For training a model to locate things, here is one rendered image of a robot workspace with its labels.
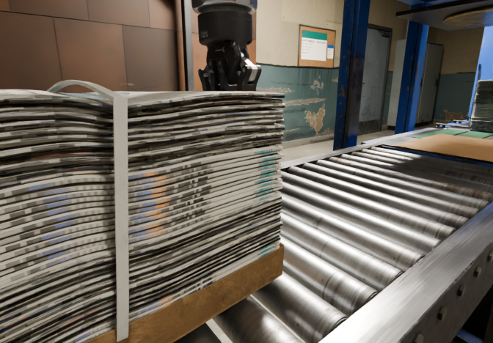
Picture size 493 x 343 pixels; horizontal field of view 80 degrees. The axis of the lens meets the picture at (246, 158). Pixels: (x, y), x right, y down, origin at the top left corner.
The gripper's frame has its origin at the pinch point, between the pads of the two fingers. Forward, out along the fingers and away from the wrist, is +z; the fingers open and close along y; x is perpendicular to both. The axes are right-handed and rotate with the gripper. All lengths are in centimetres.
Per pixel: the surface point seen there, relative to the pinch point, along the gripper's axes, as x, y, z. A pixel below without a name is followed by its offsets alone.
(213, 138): -10.8, 13.5, -6.4
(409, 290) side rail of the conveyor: 9.1, 24.5, 13.3
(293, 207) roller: 16.6, -1.8, 13.9
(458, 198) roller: 49, 17, 14
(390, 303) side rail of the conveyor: 5.1, 24.2, 13.2
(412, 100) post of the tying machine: 153, -39, 0
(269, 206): -4.4, 14.1, 2.0
